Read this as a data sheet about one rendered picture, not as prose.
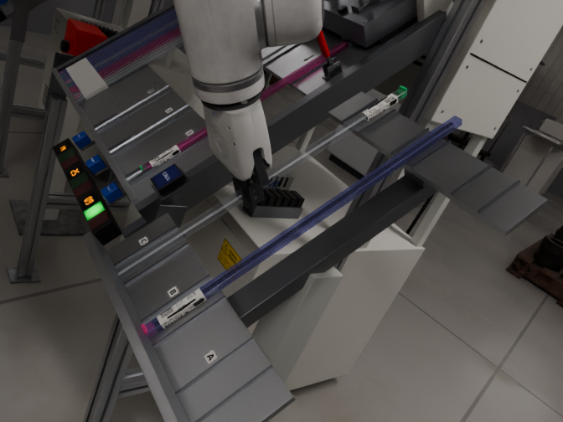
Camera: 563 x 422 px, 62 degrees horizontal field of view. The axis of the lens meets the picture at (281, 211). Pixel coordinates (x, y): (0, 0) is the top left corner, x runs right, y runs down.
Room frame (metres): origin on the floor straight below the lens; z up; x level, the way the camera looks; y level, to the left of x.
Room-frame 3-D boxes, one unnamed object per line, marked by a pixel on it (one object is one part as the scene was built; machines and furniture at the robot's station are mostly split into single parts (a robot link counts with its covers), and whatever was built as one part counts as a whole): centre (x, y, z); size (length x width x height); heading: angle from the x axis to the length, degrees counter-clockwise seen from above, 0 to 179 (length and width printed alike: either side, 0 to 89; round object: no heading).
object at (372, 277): (1.39, 0.02, 0.31); 0.70 x 0.65 x 0.62; 45
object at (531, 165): (7.01, -3.09, 0.53); 2.23 x 0.57 x 1.05; 149
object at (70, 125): (1.57, 0.85, 0.39); 0.24 x 0.24 x 0.78; 45
